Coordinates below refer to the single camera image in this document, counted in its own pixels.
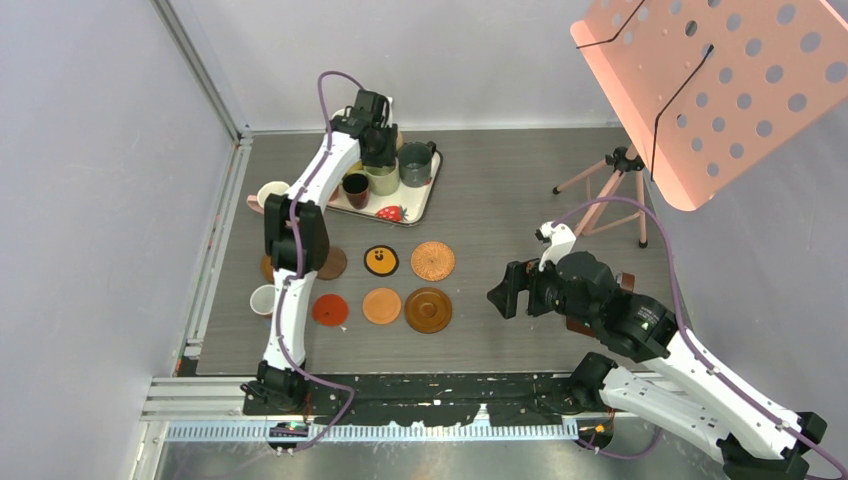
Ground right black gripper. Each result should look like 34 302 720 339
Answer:
485 257 596 328

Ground light green cup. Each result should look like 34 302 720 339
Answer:
364 161 400 197

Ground dark maroon cup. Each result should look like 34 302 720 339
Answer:
342 172 370 210

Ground dark brown ridged coaster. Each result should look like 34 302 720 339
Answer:
404 287 453 334

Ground woven rattan coaster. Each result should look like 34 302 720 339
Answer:
410 241 456 282

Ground light orange round coaster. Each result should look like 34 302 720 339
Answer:
362 287 402 325

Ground orange black smiley coaster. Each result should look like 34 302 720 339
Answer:
363 245 399 277

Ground pink white mug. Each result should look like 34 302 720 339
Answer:
246 181 290 214

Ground dark walnut round coaster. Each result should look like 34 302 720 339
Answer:
317 247 347 281

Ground red apple smiley coaster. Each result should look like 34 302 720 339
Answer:
312 294 349 327

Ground brown ridged wooden coaster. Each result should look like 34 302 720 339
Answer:
260 255 274 283

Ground small pink white cup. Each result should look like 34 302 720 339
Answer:
249 284 276 318

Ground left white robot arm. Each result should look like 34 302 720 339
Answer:
241 89 398 415

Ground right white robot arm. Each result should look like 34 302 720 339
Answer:
487 252 827 479

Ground yellow mug middle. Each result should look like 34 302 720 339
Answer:
347 161 363 175

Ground dark green mug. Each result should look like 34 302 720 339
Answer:
397 142 437 188

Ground cream serving tray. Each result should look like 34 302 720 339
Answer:
327 150 443 227

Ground pink tripod legs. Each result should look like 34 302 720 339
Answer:
552 144 648 249

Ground pink perforated music stand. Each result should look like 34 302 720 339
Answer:
570 1 847 211

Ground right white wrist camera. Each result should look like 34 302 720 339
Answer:
535 221 577 271

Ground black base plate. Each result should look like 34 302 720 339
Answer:
241 372 615 427

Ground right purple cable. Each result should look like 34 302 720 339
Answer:
553 195 848 480

